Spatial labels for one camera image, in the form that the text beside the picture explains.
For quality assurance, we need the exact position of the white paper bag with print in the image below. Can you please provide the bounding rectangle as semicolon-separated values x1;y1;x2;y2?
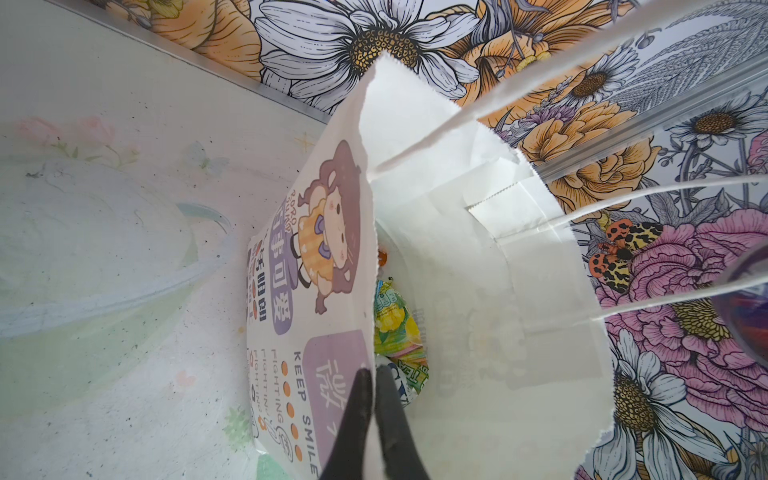
244;0;768;480

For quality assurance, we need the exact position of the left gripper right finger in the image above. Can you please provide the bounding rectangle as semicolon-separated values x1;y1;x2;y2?
374;366;429;480

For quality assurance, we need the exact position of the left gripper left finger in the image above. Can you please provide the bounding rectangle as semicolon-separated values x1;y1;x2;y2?
320;368;373;480

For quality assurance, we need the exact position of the purple snack packet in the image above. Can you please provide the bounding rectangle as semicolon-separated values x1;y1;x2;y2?
710;238;768;367

